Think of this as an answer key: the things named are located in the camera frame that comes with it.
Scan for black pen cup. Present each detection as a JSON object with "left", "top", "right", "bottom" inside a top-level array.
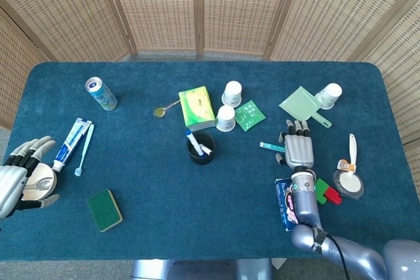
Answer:
[{"left": 186, "top": 131, "right": 217, "bottom": 166}]

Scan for red capped teal marker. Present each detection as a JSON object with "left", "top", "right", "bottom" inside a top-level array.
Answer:
[{"left": 259, "top": 141, "right": 286, "bottom": 153}]

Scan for blue table cloth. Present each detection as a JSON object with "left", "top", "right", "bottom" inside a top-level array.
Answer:
[{"left": 7, "top": 61, "right": 415, "bottom": 260}]

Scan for green yellow scouring sponge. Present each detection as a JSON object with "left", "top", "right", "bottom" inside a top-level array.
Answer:
[{"left": 87, "top": 188, "right": 124, "bottom": 233}]

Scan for light blue drink can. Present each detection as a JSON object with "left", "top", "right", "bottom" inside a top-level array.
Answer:
[{"left": 85, "top": 76, "right": 118, "bottom": 112}]

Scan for clear lidded pudding cup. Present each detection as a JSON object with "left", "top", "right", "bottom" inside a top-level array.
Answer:
[{"left": 333, "top": 167, "right": 365, "bottom": 201}]

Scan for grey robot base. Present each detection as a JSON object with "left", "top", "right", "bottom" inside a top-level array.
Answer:
[{"left": 130, "top": 258, "right": 273, "bottom": 280}]

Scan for blue white toothpaste tube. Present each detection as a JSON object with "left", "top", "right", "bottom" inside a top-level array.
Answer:
[{"left": 52, "top": 117, "right": 93, "bottom": 172}]

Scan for orange label sachet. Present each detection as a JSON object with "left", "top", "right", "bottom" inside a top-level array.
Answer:
[{"left": 337, "top": 159, "right": 357, "bottom": 172}]

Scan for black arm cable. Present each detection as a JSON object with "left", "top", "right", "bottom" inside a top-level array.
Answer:
[{"left": 311, "top": 226, "right": 349, "bottom": 280}]

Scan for light blue toothbrush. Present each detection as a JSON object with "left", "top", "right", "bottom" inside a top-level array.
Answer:
[{"left": 74, "top": 124, "right": 95, "bottom": 178}]

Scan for woven bamboo folding screen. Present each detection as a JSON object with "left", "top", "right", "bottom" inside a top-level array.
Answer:
[{"left": 0, "top": 0, "right": 420, "bottom": 160}]

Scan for beige paper bowl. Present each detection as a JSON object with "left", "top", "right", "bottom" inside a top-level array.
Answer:
[{"left": 24, "top": 162, "right": 58, "bottom": 201}]

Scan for leaf print paper cup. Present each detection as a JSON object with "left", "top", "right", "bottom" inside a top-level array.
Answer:
[{"left": 315, "top": 83, "right": 343, "bottom": 110}]

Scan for green toy block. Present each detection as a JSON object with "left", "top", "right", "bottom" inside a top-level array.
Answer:
[{"left": 314, "top": 178, "right": 330, "bottom": 205}]

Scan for blue capped white marker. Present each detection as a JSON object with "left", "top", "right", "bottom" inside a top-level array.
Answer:
[{"left": 185, "top": 130, "right": 204, "bottom": 156}]

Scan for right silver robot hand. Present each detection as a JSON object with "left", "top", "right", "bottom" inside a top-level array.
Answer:
[{"left": 274, "top": 119, "right": 315, "bottom": 171}]

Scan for white plastic spoon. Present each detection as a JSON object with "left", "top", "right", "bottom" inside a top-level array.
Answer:
[{"left": 347, "top": 133, "right": 358, "bottom": 171}]

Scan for metal spoon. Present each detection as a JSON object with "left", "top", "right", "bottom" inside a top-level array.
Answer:
[{"left": 153, "top": 98, "right": 181, "bottom": 119}]

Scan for white paper cup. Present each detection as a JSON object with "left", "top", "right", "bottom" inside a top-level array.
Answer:
[
  {"left": 221, "top": 80, "right": 243, "bottom": 107},
  {"left": 215, "top": 105, "right": 236, "bottom": 132}
]

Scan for red toy block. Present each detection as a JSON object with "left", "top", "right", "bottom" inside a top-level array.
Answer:
[{"left": 324, "top": 186, "right": 343, "bottom": 205}]

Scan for green tissue box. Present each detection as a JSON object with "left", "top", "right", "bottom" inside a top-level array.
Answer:
[{"left": 178, "top": 85, "right": 217, "bottom": 132}]

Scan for dark blue snack packet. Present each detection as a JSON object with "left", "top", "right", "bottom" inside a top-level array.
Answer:
[{"left": 274, "top": 177, "right": 299, "bottom": 232}]

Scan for pale green dustpan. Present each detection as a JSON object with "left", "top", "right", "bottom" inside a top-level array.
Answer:
[{"left": 278, "top": 85, "right": 333, "bottom": 129}]

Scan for clear plastic spoon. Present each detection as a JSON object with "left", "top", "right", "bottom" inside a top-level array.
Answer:
[{"left": 26, "top": 177, "right": 54, "bottom": 192}]

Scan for green tea sachet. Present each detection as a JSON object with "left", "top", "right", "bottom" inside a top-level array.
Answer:
[{"left": 234, "top": 100, "right": 266, "bottom": 132}]

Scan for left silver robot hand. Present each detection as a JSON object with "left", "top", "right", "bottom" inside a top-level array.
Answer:
[{"left": 0, "top": 135, "right": 61, "bottom": 220}]

